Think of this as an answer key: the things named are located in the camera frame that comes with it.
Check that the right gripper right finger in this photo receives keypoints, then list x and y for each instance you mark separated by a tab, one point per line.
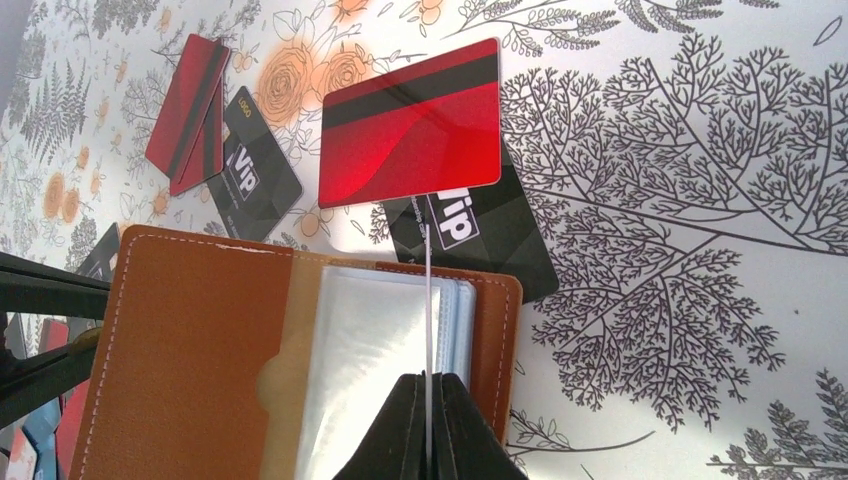
464	445

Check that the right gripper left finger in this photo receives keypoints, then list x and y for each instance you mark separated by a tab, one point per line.
393	446

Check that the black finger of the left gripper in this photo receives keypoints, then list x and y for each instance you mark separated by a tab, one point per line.
48	333

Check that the brown leather card holder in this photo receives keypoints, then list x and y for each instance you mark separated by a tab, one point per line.
226	359

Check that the black vip card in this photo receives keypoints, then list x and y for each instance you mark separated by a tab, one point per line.
490	229
257	186

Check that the red card far left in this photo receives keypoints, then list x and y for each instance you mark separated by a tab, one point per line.
186	143

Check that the black VIP card under red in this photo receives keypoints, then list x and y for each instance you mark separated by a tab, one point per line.
490	229

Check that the red card far centre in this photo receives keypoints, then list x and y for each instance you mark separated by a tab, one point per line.
424	128

